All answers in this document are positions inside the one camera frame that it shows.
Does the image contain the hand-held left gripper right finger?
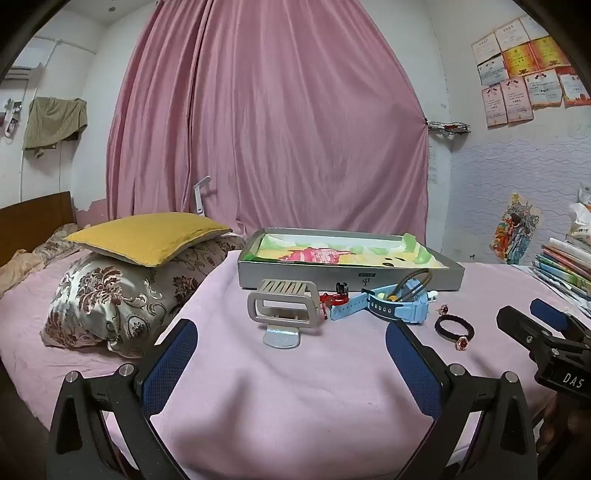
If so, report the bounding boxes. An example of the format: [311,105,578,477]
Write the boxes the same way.
[385,320,539,480]

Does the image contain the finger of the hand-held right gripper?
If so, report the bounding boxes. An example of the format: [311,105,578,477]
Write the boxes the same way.
[530,298,591,342]
[496,305,561,356]

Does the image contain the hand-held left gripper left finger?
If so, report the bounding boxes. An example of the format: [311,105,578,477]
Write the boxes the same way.
[47,318,199,480]

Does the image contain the light blue smart watch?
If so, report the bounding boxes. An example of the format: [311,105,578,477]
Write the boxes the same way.
[329,282,439,326]

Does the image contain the grey hair claw clip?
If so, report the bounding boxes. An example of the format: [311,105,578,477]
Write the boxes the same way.
[247,278,329,349]

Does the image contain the grey shallow box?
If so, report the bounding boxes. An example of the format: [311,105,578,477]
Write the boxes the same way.
[237,227,465,292]

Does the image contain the person's right hand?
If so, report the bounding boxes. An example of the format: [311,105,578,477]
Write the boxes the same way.
[538,394,591,455]

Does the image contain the stack of books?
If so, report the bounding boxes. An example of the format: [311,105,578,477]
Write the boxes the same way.
[531,237,591,319]

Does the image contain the floral satin pillow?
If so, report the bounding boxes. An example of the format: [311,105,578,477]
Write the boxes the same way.
[41,233,247,360]

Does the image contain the colourful plastic bag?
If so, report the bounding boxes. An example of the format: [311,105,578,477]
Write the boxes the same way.
[490,193,542,266]

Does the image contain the white plastic bag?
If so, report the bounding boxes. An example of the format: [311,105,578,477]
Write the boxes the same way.
[566,185,591,241]

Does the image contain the pink blanket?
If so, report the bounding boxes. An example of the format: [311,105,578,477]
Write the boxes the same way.
[0,251,591,480]

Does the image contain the yellow pillow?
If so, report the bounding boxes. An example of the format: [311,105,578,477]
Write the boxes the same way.
[65,212,233,268]

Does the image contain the painted colourful cloth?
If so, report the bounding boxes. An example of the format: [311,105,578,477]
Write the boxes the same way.
[245,231,444,269]

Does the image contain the floral quilt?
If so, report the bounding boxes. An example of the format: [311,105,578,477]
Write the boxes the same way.
[32,223,93,264]

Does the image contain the wooden headboard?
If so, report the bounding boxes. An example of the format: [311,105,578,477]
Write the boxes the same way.
[0,191,77,268]

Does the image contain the green hanging cloth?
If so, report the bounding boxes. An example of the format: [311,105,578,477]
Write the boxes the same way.
[22,97,88,158]

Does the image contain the pink curtain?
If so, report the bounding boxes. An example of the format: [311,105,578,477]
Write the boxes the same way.
[105,0,451,241]

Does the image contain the black hair tie red gem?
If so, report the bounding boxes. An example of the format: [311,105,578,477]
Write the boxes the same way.
[434,315,476,352]

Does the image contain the black hair ties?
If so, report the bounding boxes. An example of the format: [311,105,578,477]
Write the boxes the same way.
[392,268,433,303]

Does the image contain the white plastic bracket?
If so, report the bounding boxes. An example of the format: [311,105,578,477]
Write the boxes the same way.
[193,176,212,217]

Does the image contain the wire wall shelf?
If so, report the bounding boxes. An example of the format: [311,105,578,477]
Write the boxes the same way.
[427,119,472,138]

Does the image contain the group of wall certificates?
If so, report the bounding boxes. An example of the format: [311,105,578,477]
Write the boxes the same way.
[471,14,591,130]

